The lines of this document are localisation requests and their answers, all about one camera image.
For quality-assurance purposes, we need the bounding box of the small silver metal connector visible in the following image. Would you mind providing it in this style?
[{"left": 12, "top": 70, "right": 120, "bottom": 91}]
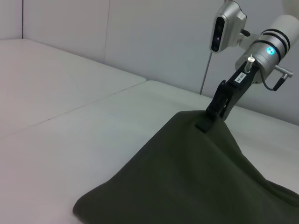
[{"left": 243, "top": 53, "right": 256, "bottom": 74}]

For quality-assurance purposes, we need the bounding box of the white printed label sticker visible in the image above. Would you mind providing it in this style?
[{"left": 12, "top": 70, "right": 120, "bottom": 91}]
[{"left": 233, "top": 72, "right": 248, "bottom": 84}]

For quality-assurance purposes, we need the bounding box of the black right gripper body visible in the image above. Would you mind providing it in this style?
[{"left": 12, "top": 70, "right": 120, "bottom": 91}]
[{"left": 223, "top": 64, "right": 260, "bottom": 122}]

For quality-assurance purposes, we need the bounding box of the grey cable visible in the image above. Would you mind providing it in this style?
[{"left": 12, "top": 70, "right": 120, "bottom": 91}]
[{"left": 261, "top": 74, "right": 285, "bottom": 92}]

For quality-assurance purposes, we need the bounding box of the dark green FREE! t-shirt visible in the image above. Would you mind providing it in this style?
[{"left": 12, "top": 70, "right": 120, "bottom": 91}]
[{"left": 72, "top": 109, "right": 299, "bottom": 224}]

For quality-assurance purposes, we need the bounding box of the silver cable plug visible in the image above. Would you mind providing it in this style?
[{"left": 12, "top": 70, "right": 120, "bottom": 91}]
[{"left": 274, "top": 64, "right": 295, "bottom": 77}]

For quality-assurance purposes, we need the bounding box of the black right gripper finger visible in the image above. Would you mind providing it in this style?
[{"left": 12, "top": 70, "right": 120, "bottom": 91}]
[{"left": 194, "top": 79, "right": 234, "bottom": 134}]

